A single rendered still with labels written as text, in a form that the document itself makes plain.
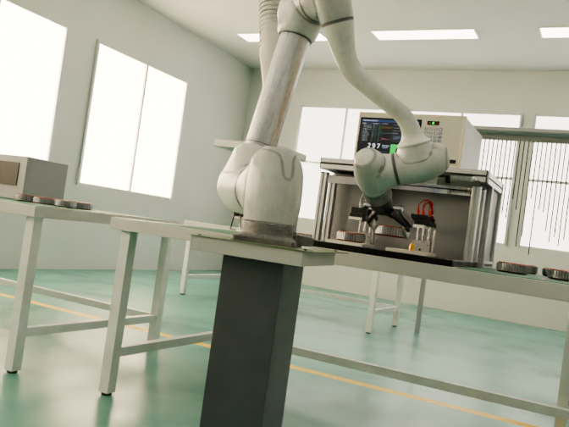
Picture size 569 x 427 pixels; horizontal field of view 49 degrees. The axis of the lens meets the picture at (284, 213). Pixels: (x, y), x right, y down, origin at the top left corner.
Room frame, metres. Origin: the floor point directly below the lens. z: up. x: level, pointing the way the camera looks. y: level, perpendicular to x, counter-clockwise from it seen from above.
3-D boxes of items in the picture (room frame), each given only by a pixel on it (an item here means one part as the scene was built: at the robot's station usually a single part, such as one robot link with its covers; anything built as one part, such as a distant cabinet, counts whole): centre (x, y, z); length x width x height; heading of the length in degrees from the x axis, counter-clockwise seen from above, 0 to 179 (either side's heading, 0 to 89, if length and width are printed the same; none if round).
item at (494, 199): (2.60, -0.85, 0.91); 0.28 x 0.03 x 0.32; 153
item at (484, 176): (2.68, -0.52, 1.09); 0.68 x 0.44 x 0.05; 63
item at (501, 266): (2.34, -0.86, 0.77); 0.11 x 0.11 x 0.04
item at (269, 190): (1.80, 0.04, 0.92); 0.18 x 0.16 x 0.22; 27
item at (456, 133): (2.67, -0.53, 1.22); 0.44 x 0.39 x 0.20; 63
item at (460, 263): (2.41, -0.38, 0.76); 0.64 x 0.47 x 0.02; 63
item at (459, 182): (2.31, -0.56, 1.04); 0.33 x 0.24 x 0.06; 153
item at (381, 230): (2.22, -0.38, 0.84); 0.11 x 0.11 x 0.04
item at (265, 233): (1.79, 0.02, 0.78); 0.22 x 0.18 x 0.06; 82
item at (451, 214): (2.62, -0.49, 0.92); 0.66 x 0.01 x 0.30; 63
